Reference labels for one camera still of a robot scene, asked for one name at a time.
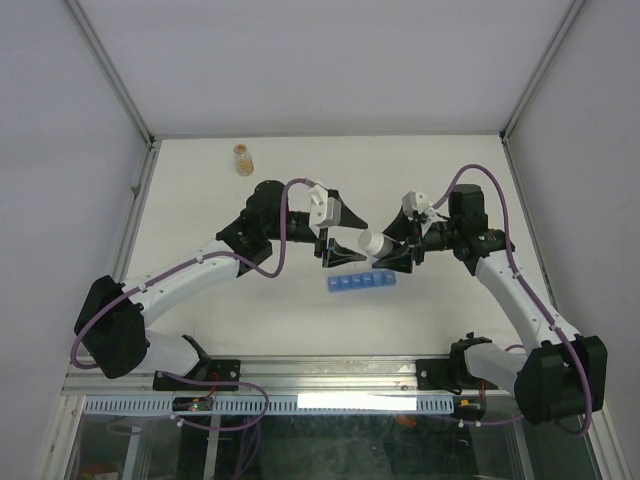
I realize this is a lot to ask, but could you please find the slotted grey cable duct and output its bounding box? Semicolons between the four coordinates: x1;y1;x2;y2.
84;393;454;417

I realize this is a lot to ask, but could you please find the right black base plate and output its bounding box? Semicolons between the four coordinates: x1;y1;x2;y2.
415;357;514;394

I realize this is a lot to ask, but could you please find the aluminium mounting rail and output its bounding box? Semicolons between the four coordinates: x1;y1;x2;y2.
64;353;521;396

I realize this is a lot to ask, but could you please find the small status circuit board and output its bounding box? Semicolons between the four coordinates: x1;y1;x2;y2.
172;396;214;412

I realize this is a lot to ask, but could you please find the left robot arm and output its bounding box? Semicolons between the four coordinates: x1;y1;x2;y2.
70;178;368;389

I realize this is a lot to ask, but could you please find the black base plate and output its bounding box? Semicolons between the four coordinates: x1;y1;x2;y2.
415;357;514;394
152;359;241;392

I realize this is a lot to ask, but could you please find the blue weekly pill organizer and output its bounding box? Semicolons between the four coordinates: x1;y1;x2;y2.
327;270;397;293

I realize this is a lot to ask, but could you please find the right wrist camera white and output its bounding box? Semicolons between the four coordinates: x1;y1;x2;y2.
401;191;445;224

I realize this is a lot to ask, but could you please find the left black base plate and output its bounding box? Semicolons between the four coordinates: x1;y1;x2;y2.
152;359;241;392

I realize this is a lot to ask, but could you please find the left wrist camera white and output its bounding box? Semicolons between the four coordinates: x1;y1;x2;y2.
308;184;342;234

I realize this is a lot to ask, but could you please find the white pill bottle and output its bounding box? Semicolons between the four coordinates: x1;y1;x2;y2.
358;230;399;259

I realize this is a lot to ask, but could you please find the amber pill bottle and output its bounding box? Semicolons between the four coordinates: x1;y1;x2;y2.
233;144;254;176

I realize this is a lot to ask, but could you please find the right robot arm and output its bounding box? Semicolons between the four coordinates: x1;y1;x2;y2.
358;184;608;425

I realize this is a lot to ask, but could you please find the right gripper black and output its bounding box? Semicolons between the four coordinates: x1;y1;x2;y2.
369;206;460;274

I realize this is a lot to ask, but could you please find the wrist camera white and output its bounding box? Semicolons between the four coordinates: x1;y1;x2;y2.
401;191;445;224
308;184;342;234

